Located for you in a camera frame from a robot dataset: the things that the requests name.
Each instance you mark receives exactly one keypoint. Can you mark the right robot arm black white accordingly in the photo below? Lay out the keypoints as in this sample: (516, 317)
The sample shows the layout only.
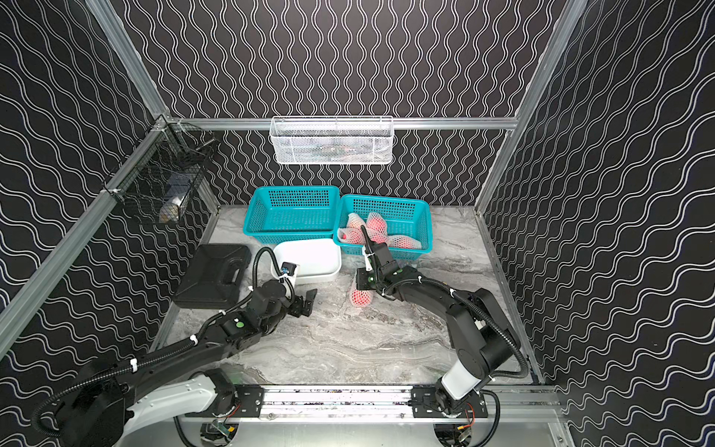
(486, 345)

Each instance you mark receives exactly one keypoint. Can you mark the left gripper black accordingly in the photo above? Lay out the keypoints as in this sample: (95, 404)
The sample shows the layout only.
(299, 304)

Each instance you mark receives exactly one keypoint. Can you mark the left teal plastic basket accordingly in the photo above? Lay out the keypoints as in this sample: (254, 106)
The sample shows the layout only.
(279, 214)

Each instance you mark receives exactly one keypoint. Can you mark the netted apple front middle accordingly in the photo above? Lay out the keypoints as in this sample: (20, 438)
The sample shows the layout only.
(378, 237)

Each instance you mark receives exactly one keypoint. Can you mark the netted apple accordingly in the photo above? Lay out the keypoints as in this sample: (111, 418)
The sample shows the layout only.
(349, 235)
(378, 237)
(376, 222)
(354, 221)

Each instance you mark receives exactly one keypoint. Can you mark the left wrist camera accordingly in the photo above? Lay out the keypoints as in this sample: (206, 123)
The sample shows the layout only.
(288, 270)

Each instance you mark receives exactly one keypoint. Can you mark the object in black basket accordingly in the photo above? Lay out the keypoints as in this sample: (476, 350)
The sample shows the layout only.
(171, 211)

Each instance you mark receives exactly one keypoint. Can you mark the netted apple back left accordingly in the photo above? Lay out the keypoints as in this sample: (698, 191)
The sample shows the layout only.
(354, 221)

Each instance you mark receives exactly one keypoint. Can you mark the black wire wall basket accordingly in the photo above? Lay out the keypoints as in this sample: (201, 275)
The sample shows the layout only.
(174, 163)

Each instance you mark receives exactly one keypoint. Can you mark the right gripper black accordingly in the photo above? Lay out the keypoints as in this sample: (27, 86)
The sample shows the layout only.
(360, 282)

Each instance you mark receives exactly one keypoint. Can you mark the right teal plastic basket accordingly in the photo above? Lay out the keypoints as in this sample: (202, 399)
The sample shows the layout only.
(405, 225)

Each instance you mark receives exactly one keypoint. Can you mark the white plastic tray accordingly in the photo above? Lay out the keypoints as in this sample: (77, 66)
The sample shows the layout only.
(317, 261)

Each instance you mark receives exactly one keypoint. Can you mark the white wire wall basket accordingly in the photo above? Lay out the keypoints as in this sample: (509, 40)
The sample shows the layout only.
(333, 140)

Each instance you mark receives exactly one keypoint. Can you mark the netted apple front left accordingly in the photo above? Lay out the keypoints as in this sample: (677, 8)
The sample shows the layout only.
(349, 235)

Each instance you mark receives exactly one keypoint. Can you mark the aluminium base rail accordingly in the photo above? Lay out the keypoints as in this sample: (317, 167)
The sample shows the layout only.
(403, 404)

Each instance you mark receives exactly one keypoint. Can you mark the netted apple back right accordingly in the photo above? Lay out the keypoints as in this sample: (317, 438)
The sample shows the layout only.
(376, 222)

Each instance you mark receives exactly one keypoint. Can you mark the black plastic tool case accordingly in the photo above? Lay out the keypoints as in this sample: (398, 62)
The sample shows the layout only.
(214, 276)

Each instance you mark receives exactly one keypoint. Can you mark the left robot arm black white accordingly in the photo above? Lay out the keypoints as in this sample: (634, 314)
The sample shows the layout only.
(97, 408)

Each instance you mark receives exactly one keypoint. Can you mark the teal plastic basket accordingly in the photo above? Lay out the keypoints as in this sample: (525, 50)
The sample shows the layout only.
(279, 214)
(405, 225)

